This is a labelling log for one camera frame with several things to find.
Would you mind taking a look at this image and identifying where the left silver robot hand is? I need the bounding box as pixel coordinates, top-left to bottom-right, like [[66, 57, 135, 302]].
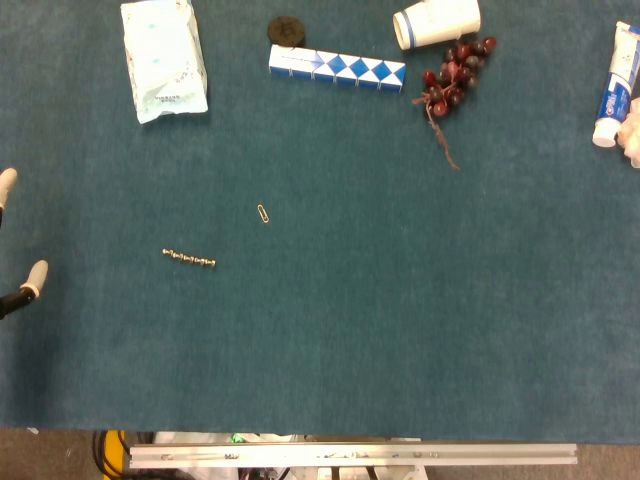
[[0, 167, 50, 321]]

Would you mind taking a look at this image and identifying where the silver bead chain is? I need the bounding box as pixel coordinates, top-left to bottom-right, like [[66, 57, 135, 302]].
[[161, 247, 218, 269]]

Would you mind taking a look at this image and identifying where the pale blue tissue pack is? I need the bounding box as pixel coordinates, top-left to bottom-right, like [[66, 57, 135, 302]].
[[119, 0, 210, 125]]

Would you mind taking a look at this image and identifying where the teal felt table mat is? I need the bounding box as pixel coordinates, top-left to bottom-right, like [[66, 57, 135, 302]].
[[0, 0, 640, 445]]

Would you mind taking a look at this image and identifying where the black round disc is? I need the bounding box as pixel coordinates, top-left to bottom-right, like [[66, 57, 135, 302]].
[[266, 15, 307, 48]]

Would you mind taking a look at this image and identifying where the blue white snake puzzle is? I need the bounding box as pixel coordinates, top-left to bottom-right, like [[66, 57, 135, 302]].
[[268, 44, 407, 93]]

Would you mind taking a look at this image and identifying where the red plastic grape bunch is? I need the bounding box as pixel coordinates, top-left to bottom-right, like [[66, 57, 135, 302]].
[[411, 36, 498, 172]]

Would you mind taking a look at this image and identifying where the white paper cup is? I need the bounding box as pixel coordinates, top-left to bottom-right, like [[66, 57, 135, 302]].
[[392, 0, 482, 52]]

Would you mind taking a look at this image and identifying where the white blue toothpaste tube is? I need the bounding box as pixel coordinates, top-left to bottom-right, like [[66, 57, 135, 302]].
[[591, 20, 640, 149]]

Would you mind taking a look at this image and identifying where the white mesh bath sponge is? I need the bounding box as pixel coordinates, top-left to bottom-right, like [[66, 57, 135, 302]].
[[615, 97, 640, 169]]

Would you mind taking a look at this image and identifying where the black cable bundle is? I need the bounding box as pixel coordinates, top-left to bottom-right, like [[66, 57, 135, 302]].
[[92, 430, 132, 480]]

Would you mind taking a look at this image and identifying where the aluminium frame rail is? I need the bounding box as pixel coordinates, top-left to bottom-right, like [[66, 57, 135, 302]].
[[128, 442, 579, 470]]

